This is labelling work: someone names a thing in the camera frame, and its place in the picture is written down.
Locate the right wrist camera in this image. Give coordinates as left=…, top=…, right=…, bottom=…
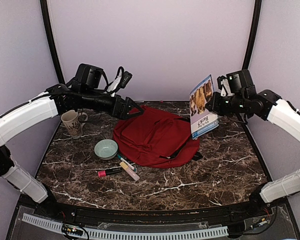
left=217, top=75, right=233, bottom=97

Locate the left black frame post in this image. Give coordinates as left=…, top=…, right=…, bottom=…
left=40, top=0, right=66, bottom=84

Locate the cream patterned mug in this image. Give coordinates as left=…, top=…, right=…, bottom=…
left=61, top=110, right=88, bottom=139

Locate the pale yellow highlighter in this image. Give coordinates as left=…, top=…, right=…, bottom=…
left=119, top=161, right=140, bottom=181

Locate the dog cover book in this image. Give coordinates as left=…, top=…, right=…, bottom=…
left=189, top=74, right=219, bottom=140

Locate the white slotted cable duct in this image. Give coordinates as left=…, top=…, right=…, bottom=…
left=21, top=213, right=229, bottom=240

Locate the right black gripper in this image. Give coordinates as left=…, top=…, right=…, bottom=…
left=205, top=91, right=247, bottom=118

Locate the right black frame post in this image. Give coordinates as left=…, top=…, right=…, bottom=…
left=241, top=0, right=262, bottom=70

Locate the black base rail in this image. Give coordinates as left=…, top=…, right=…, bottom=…
left=16, top=193, right=288, bottom=225

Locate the black frame post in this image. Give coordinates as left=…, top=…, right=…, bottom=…
left=241, top=0, right=262, bottom=70
left=40, top=0, right=66, bottom=84

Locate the teal capped white marker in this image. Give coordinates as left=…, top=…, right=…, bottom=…
left=117, top=154, right=137, bottom=173

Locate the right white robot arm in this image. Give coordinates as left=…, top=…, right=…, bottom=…
left=205, top=69, right=300, bottom=217

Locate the pink black highlighter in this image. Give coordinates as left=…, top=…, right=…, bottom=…
left=97, top=168, right=122, bottom=178

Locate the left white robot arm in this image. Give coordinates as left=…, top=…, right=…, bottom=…
left=0, top=63, right=144, bottom=218

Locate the celadon bowl near left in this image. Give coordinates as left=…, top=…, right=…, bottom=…
left=94, top=139, right=119, bottom=161

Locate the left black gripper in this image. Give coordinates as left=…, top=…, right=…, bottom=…
left=80, top=87, right=144, bottom=120

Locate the red student backpack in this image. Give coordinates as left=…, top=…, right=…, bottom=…
left=113, top=105, right=203, bottom=169

